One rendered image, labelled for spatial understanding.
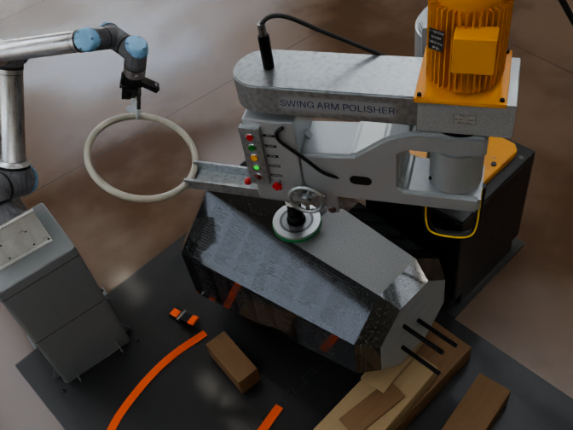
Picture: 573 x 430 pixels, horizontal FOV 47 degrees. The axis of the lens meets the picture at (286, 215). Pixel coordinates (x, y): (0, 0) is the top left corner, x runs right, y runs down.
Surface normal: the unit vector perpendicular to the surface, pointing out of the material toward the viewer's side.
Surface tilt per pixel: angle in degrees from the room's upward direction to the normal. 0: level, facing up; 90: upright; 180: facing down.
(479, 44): 90
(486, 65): 90
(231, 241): 45
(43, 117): 0
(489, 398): 0
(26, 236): 90
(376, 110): 90
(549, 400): 0
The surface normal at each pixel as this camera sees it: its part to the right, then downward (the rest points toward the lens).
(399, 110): -0.26, 0.74
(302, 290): -0.56, -0.04
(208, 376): -0.13, -0.66
